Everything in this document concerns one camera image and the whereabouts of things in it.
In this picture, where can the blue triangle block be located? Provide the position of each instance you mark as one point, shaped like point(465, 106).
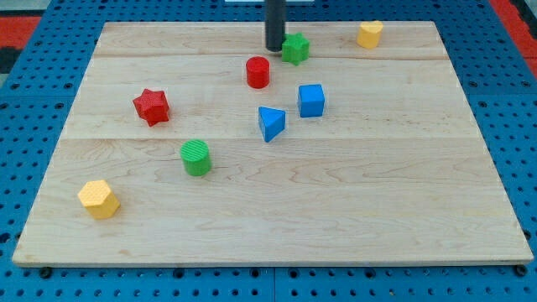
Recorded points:
point(271, 122)

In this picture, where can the blue cube block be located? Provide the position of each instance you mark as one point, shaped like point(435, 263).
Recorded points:
point(311, 100)

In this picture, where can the green cylinder block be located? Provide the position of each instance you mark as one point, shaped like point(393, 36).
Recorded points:
point(195, 155)

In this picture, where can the light wooden board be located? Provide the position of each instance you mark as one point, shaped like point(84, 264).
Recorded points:
point(394, 173)

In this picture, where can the red cylinder block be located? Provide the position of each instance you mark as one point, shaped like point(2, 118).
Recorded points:
point(258, 72)

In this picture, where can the green star block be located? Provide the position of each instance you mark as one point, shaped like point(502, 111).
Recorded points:
point(295, 48)

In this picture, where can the red star block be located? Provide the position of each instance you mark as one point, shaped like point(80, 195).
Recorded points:
point(152, 106)

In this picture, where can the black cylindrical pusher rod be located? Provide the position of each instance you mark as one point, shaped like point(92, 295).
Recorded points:
point(275, 16)

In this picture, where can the yellow heart block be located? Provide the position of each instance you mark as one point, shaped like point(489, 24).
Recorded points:
point(369, 34)

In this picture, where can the yellow hexagon block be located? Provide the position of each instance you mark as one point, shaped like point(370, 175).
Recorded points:
point(98, 199)

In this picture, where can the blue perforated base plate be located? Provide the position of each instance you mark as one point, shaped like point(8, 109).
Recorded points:
point(491, 52)

